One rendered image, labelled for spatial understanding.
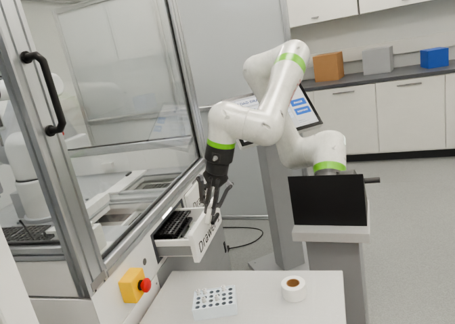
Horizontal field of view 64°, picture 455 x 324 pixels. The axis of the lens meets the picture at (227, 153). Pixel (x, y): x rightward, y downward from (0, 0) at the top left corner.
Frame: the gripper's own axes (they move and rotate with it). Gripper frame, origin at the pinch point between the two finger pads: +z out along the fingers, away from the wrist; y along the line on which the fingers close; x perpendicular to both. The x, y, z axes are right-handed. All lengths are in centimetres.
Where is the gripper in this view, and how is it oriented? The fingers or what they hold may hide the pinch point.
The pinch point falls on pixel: (209, 214)
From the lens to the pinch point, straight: 128.1
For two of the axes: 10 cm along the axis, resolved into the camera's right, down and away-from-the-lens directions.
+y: 9.6, 2.4, -1.8
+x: 2.5, -3.1, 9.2
